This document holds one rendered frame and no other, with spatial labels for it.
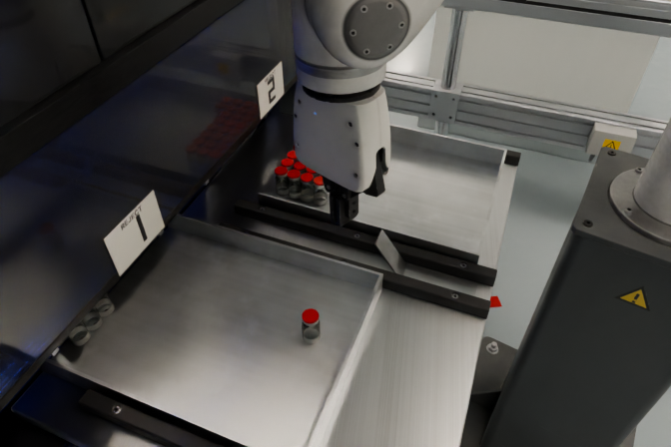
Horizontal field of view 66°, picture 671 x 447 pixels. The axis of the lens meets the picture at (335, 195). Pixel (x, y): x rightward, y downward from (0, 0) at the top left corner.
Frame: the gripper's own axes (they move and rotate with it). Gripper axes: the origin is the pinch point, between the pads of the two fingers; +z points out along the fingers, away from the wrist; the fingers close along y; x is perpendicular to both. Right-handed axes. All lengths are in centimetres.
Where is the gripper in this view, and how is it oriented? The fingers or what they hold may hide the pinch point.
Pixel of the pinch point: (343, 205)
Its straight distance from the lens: 58.9
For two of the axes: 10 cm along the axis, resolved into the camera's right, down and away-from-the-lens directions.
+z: 0.3, 7.8, 6.2
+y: 7.3, 4.1, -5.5
